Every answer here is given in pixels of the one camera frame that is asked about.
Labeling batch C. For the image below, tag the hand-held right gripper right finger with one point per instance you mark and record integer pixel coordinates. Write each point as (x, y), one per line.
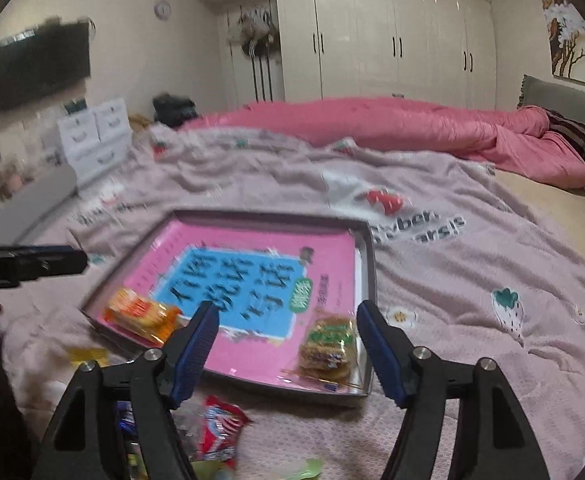
(380, 355)

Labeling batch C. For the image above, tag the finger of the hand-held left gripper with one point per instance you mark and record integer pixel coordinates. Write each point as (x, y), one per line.
(37, 262)

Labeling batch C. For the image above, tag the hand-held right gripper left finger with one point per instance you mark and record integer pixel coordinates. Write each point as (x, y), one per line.
(195, 360)

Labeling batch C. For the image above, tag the clear cookie packet green label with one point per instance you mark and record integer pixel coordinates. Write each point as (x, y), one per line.
(328, 345)

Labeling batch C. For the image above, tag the red snack packet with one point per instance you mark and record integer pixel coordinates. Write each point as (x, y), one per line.
(220, 427)

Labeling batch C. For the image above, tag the orange biscuit packet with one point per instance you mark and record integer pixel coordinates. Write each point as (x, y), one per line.
(140, 312)

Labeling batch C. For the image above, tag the grey shallow box tray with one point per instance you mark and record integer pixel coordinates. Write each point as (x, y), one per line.
(367, 280)

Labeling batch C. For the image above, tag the dark blue snack packet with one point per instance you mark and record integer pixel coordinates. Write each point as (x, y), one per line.
(125, 417)

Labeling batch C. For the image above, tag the grey padded bench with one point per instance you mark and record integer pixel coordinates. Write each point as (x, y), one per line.
(27, 205)

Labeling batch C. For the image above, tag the pink book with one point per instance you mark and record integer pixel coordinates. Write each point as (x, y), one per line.
(252, 270)

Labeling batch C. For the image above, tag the pink printed blanket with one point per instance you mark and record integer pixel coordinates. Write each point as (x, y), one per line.
(472, 300)

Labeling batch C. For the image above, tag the pale green wrapper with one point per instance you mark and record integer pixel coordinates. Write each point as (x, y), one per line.
(272, 469)

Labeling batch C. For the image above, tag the white drawer cabinet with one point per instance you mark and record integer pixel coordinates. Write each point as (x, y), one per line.
(97, 135)

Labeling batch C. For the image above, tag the brown plush toy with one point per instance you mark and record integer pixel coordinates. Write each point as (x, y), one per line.
(140, 122)

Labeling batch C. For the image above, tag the pile of dark clothes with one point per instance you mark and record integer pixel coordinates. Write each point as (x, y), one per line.
(175, 107)

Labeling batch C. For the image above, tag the beige bed sheet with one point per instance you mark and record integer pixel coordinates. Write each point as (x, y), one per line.
(557, 220)

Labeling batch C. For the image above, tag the pink quilt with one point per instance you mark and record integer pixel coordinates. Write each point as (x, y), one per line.
(397, 125)

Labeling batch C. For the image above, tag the striped pillow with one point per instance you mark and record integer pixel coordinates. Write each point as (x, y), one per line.
(572, 130)

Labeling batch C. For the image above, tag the coat rack with bags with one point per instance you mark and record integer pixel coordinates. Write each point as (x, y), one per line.
(257, 40)

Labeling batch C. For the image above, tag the grey headboard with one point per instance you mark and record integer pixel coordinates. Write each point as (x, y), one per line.
(562, 97)

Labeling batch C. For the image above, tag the white glossy wardrobe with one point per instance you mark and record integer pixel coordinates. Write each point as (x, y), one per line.
(382, 35)

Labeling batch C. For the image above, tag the black wall television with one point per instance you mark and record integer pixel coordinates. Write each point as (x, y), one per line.
(40, 67)

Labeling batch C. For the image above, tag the round wall clock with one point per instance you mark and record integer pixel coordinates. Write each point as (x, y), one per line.
(162, 10)

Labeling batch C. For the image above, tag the wall poster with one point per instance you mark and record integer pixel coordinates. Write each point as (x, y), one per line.
(569, 35)

